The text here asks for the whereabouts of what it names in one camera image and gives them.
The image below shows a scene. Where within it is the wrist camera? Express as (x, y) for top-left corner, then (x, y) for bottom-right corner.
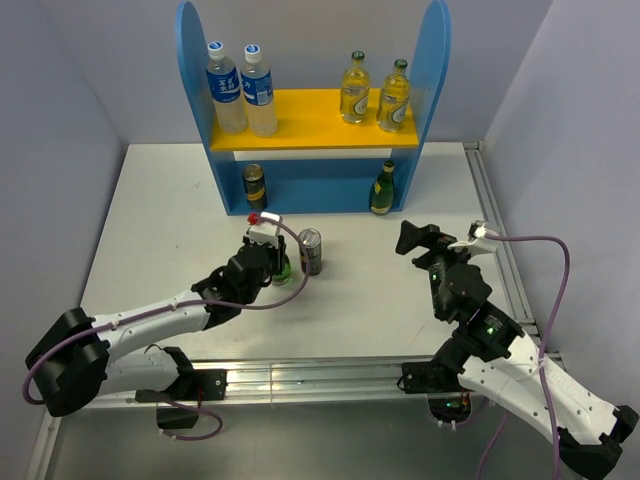
(245, 212), (282, 248)
(447, 220), (498, 256)

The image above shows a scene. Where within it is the green glass bottle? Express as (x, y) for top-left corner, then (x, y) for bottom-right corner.
(272, 254), (291, 286)
(369, 160), (395, 215)

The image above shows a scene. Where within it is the blue and yellow shelf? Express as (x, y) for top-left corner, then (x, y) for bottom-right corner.
(174, 1), (452, 215)

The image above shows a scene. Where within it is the right blue-label water bottle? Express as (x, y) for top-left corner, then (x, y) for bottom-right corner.
(240, 44), (278, 137)

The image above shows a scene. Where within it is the aluminium front rail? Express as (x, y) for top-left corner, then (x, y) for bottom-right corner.
(84, 352), (566, 409)

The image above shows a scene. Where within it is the clear soda bottle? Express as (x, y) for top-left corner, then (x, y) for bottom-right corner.
(340, 50), (370, 124)
(376, 59), (410, 133)

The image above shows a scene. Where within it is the black drink can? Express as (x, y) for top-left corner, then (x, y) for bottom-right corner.
(299, 228), (322, 276)
(242, 164), (268, 211)

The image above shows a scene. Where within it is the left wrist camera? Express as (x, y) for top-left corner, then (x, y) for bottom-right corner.
(245, 212), (282, 248)

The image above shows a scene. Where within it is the blue-label water bottle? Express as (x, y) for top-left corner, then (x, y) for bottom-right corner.
(240, 44), (278, 137)
(206, 41), (248, 135)

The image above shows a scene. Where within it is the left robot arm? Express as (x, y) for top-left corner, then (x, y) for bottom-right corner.
(23, 233), (286, 417)

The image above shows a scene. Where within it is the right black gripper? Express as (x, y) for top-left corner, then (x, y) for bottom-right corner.
(394, 219), (479, 318)

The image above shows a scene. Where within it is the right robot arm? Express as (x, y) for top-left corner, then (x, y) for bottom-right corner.
(395, 221), (639, 479)

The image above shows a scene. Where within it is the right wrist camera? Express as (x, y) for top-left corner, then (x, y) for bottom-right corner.
(447, 220), (498, 256)

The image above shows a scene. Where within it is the left blue-label water bottle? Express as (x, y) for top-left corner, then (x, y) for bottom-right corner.
(206, 41), (248, 135)

